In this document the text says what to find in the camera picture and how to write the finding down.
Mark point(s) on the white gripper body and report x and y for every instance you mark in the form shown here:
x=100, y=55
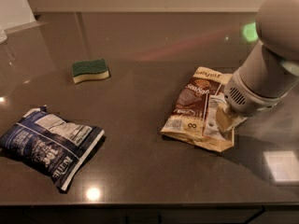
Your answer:
x=249, y=101

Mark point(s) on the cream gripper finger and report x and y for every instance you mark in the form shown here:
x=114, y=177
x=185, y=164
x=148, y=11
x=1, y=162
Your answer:
x=224, y=118
x=236, y=119

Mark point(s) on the brown chip bag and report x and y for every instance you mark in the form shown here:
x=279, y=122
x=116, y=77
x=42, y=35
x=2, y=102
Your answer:
x=193, y=119

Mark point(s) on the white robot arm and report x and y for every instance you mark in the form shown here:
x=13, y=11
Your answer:
x=277, y=26

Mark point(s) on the blue chip bag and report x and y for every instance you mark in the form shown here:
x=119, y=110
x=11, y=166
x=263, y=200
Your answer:
x=54, y=145

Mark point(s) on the green and yellow sponge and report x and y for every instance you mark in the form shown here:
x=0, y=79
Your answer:
x=90, y=70

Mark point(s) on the white object at left edge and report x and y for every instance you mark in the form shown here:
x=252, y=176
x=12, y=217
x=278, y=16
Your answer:
x=3, y=36

